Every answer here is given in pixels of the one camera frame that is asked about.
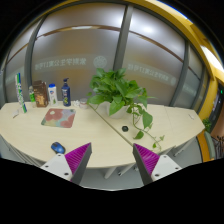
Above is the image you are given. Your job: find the green white tall box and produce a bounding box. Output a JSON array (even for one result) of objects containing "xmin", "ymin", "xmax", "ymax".
[{"xmin": 15, "ymin": 73, "xmax": 27, "ymax": 114}]

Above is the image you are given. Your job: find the white shampoo bottle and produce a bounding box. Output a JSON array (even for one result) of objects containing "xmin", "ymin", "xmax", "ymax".
[{"xmin": 48, "ymin": 83, "xmax": 58, "ymax": 106}]

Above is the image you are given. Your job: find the small black round object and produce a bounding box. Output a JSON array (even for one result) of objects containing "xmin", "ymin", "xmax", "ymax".
[{"xmin": 122, "ymin": 126, "xmax": 129, "ymax": 132}]

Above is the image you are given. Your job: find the floral mouse pad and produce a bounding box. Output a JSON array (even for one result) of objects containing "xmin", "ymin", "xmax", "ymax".
[{"xmin": 41, "ymin": 108, "xmax": 76, "ymax": 128}]

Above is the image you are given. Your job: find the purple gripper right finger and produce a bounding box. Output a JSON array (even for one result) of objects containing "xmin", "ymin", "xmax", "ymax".
[{"xmin": 132, "ymin": 143, "xmax": 183, "ymax": 186}]

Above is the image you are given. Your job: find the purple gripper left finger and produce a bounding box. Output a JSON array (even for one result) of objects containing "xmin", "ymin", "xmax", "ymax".
[{"xmin": 40, "ymin": 142, "xmax": 93, "ymax": 185}]

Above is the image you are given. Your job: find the blue computer mouse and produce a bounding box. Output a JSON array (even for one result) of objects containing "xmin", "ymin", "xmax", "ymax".
[{"xmin": 51, "ymin": 142, "xmax": 65, "ymax": 154}]

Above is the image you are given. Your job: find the green potted plant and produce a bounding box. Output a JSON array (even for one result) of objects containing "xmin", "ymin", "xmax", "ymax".
[{"xmin": 87, "ymin": 68, "xmax": 165, "ymax": 150}]

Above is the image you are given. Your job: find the small clear jar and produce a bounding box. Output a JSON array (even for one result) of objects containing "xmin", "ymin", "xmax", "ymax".
[{"xmin": 80, "ymin": 98, "xmax": 88, "ymax": 109}]

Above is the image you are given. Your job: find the brown box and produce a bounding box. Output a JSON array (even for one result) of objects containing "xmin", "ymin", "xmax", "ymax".
[{"xmin": 33, "ymin": 80, "xmax": 48, "ymax": 107}]

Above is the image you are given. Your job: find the dark blue pump bottle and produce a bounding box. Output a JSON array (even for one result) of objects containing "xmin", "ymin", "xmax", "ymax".
[{"xmin": 61, "ymin": 78, "xmax": 71, "ymax": 106}]

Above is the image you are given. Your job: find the small green bottle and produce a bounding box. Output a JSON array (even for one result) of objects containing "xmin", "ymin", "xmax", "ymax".
[{"xmin": 29, "ymin": 86, "xmax": 36, "ymax": 108}]

